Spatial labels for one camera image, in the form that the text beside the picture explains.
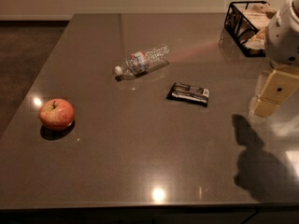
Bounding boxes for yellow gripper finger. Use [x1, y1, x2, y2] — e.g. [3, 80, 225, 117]
[255, 71, 270, 96]
[249, 68, 299, 118]

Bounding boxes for red apple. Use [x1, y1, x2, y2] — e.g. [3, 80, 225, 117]
[39, 98, 75, 131]

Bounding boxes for black wire basket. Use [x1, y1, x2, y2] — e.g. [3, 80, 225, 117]
[224, 1, 268, 57]

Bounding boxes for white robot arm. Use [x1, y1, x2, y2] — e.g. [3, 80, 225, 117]
[249, 0, 299, 118]

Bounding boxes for clear plastic water bottle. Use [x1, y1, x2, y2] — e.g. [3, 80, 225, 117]
[114, 44, 170, 77]

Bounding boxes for black rxbar chocolate wrapper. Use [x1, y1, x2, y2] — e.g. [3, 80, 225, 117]
[166, 83, 209, 107]

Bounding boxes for snack packets in basket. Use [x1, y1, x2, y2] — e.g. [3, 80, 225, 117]
[240, 3, 276, 49]

